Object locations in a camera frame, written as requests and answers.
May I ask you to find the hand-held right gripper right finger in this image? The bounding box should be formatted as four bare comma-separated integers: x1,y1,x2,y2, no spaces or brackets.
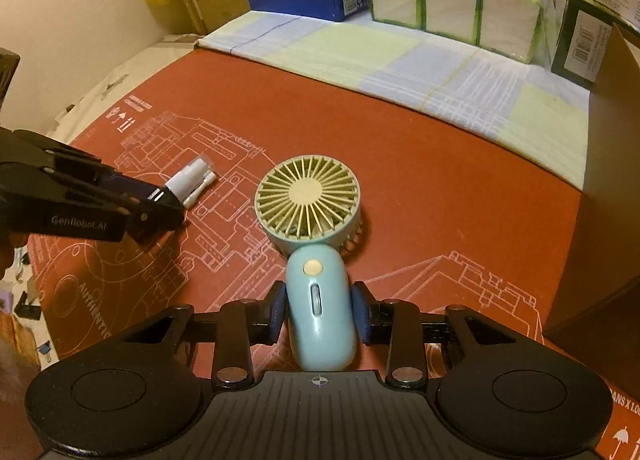
351,281,518,387

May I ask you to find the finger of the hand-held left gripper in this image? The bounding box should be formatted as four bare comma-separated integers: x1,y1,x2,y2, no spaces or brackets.
12,129,167,202
0,164,187,246

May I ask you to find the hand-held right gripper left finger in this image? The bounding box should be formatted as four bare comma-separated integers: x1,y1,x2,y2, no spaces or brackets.
122,281,288,387

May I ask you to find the light blue handheld fan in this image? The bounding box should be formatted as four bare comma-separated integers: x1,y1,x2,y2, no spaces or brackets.
255,155,362,371

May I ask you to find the black and white marker pen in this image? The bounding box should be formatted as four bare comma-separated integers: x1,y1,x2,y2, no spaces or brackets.
164,156,218,211

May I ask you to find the brown storage box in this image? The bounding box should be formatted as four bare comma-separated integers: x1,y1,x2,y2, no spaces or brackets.
542,25,640,386

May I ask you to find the printed bedsheet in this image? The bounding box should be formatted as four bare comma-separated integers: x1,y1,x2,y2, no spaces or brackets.
45,35,201,141

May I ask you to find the red printed cardboard sheet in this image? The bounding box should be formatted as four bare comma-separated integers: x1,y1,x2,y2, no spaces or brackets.
27,47,640,460

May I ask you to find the checked pastel cloth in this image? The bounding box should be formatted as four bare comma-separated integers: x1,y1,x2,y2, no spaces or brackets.
195,10,593,191

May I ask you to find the green tissue multipack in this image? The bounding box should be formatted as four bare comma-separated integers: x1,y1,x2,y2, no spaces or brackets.
364,0,546,63

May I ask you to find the dark green carton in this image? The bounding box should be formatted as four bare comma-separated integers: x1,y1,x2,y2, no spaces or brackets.
547,0,640,91

